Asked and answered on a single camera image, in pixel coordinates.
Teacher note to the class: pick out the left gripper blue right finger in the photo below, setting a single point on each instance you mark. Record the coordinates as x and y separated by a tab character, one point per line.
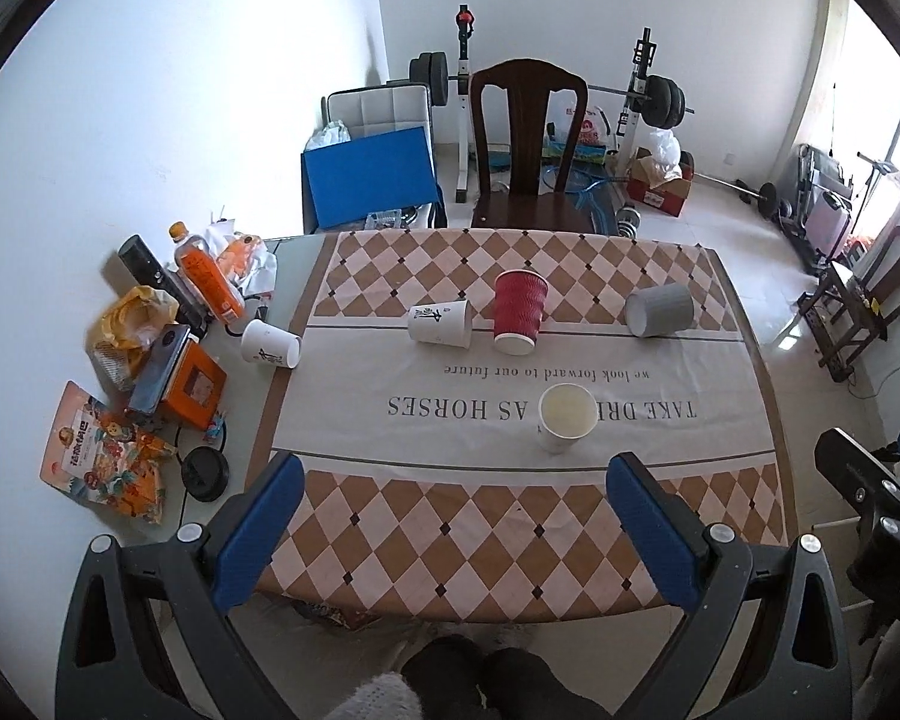
664	531

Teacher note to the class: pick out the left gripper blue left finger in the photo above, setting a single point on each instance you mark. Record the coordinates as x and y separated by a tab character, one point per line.
246	531

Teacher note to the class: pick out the white paper cup with drawing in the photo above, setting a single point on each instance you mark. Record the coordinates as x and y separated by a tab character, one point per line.
567	413

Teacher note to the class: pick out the white paper cup table edge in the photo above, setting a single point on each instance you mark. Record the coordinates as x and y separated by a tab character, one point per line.
263	343

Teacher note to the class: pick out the grey ribbed cup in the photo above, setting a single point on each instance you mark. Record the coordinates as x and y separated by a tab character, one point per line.
659	311

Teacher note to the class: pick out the red ripple paper cup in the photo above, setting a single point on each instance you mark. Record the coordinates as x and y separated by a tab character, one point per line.
518	311

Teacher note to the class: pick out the white paper cup lying centre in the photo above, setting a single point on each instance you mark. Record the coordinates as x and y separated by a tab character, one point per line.
444	323

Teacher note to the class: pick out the black round lid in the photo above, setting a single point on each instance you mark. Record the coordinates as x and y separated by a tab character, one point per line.
205	473

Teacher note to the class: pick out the dark wooden side chair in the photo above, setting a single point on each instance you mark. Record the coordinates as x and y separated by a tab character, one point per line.
847	312

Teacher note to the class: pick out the orange box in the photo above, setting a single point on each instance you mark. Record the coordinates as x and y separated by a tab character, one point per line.
194	390

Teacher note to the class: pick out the colourful snack bag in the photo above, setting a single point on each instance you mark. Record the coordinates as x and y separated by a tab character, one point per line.
99	457

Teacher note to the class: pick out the grey blue phone box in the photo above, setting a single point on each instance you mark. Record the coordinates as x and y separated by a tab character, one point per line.
156	374

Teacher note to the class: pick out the yellow plastic bag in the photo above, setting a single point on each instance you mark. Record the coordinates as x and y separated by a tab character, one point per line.
121	339

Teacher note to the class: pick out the checkered printed tablecloth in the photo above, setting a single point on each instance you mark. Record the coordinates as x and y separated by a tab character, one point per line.
427	490

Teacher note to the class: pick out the white crumpled wrapper bags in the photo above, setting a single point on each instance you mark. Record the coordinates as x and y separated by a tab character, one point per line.
244	259

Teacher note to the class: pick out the floor barbell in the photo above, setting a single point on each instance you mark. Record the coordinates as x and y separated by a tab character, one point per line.
766	197

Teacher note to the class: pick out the orange drink bottle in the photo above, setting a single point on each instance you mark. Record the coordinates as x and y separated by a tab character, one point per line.
193	257

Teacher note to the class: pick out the red cardboard box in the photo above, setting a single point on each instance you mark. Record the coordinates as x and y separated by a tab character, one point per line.
665	190

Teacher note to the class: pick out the blue board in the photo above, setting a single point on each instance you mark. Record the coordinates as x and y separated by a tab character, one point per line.
343	183

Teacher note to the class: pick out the barbell on rack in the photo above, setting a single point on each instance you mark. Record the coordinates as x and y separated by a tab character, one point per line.
660	101

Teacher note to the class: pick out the white padded chair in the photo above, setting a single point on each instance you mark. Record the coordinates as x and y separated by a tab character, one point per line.
372	110

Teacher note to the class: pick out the white squat rack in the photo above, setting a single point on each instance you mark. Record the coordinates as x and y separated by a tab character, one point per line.
465	101

